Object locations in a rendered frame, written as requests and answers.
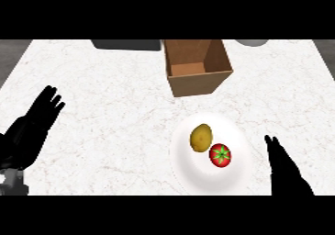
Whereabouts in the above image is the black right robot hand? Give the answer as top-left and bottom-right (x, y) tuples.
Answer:
(262, 134), (315, 196)

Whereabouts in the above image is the white plate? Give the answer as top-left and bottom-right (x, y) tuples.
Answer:
(168, 112), (253, 196)

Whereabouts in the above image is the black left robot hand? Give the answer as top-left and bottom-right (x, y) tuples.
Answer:
(0, 84), (66, 172)

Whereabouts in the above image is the brown cardboard box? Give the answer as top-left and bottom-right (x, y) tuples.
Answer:
(162, 39), (234, 98)

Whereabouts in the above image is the dark grey flat appliance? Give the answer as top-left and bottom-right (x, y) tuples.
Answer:
(91, 39), (162, 52)

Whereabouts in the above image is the grey round object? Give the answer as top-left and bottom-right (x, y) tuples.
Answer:
(234, 39), (270, 48)

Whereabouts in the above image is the red tomato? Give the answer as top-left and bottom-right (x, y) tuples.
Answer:
(208, 142), (233, 168)

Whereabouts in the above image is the yellow potato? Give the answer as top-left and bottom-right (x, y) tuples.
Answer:
(188, 123), (213, 153)

